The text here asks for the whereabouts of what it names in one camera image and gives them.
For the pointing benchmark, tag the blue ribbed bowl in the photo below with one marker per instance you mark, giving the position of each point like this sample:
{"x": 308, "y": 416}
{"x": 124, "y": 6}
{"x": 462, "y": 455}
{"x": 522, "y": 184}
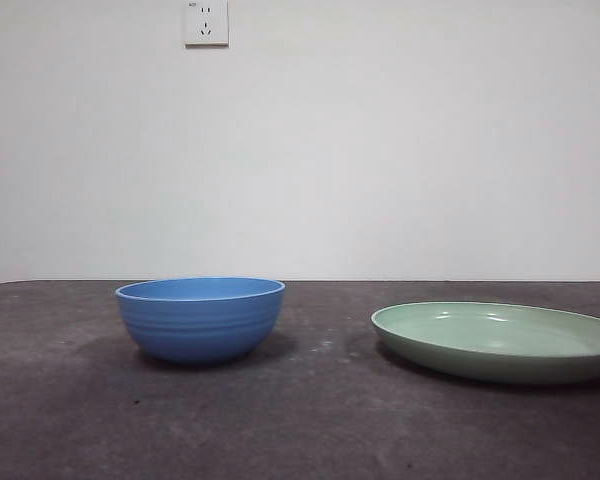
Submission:
{"x": 200, "y": 325}

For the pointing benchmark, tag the green round plate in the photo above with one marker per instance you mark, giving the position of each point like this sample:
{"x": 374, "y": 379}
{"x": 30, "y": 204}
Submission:
{"x": 480, "y": 357}

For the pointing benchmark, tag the white wall power socket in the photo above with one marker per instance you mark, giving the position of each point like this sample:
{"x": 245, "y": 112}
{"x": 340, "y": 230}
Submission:
{"x": 206, "y": 25}

